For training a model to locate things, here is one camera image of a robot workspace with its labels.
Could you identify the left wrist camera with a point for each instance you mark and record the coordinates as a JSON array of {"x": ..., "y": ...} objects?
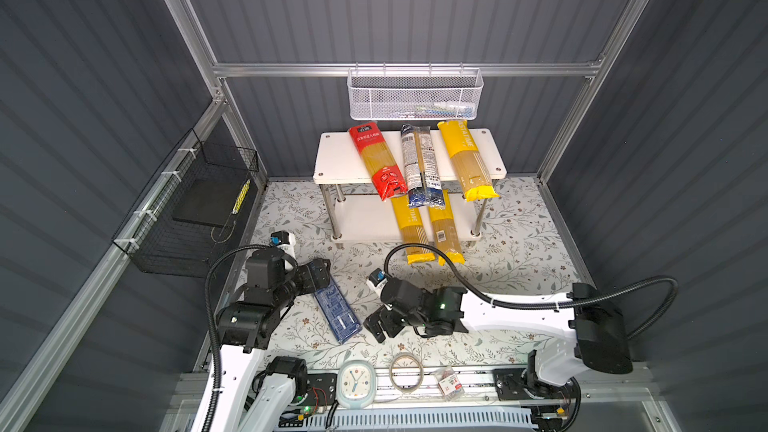
[{"x": 285, "y": 241}]

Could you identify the yellow Pastatime spaghetti bag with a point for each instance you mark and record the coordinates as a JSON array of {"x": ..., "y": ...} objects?
[{"x": 466, "y": 160}]

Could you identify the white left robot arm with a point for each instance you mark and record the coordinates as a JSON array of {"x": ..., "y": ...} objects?
[{"x": 243, "y": 393}]

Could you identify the red spaghetti bag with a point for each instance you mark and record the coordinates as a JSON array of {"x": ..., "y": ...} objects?
[{"x": 385, "y": 174}]

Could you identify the white two-tier shelf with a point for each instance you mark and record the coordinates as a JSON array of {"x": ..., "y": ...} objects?
[{"x": 365, "y": 217}]

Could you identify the yellow marker in basket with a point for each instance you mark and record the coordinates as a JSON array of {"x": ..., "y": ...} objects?
[{"x": 241, "y": 197}]

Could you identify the white alarm clock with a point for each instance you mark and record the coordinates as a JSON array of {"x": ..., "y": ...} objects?
[{"x": 356, "y": 385}]

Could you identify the white wire wall basket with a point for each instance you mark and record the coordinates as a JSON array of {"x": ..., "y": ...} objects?
[{"x": 418, "y": 94}]

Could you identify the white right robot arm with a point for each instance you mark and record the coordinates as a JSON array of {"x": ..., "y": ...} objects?
[{"x": 585, "y": 336}]

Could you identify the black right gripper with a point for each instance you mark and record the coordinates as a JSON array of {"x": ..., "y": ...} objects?
[{"x": 372, "y": 325}]

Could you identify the yellow Pastatime bag front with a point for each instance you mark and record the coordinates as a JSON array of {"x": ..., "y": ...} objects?
[{"x": 412, "y": 230}]

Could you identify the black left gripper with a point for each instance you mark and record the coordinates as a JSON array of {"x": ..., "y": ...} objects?
[{"x": 309, "y": 283}]

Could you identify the dark blue clear spaghetti bag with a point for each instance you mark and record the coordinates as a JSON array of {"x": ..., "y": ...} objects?
[{"x": 420, "y": 168}]

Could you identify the yellow spaghetti bag with barcode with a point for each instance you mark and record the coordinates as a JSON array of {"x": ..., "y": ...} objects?
[{"x": 445, "y": 232}]

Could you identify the blue pasta box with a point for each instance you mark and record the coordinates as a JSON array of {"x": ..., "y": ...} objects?
[{"x": 342, "y": 321}]

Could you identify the clear tape roll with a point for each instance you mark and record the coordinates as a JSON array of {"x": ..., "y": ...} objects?
[{"x": 406, "y": 373}]

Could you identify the small clear packet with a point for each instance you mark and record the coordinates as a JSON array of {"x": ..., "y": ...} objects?
[{"x": 448, "y": 383}]

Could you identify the black wire side basket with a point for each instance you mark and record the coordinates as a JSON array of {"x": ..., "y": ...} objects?
[{"x": 186, "y": 223}]

